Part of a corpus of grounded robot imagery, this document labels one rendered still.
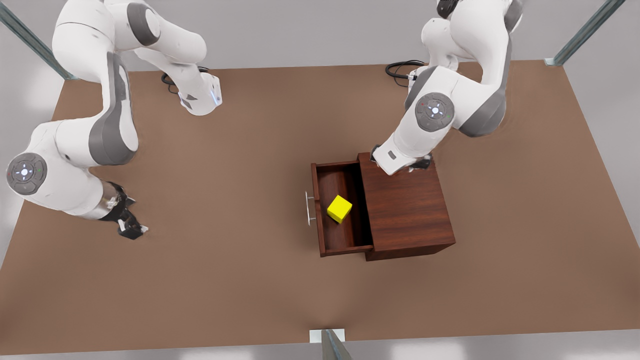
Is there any silver frame post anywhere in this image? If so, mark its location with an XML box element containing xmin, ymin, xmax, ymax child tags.
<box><xmin>544</xmin><ymin>0</ymin><xmax>627</xmax><ymax>67</ymax></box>
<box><xmin>309</xmin><ymin>328</ymin><xmax>354</xmax><ymax>360</ymax></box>
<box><xmin>0</xmin><ymin>2</ymin><xmax>77</xmax><ymax>81</ymax></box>

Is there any dark wooden cabinet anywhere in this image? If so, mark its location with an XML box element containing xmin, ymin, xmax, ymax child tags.
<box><xmin>357</xmin><ymin>152</ymin><xmax>457</xmax><ymax>262</ymax></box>

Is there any black cable loop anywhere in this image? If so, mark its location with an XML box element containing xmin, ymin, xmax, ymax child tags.
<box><xmin>160</xmin><ymin>66</ymin><xmax>211</xmax><ymax>96</ymax></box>
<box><xmin>384</xmin><ymin>59</ymin><xmax>427</xmax><ymax>89</ymax></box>

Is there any yellow cube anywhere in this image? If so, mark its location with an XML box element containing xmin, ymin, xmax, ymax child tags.
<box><xmin>326</xmin><ymin>194</ymin><xmax>353</xmax><ymax>225</ymax></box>

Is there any wooden drawer with metal handle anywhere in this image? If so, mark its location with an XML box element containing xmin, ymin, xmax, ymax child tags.
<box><xmin>304</xmin><ymin>160</ymin><xmax>375</xmax><ymax>258</ymax></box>

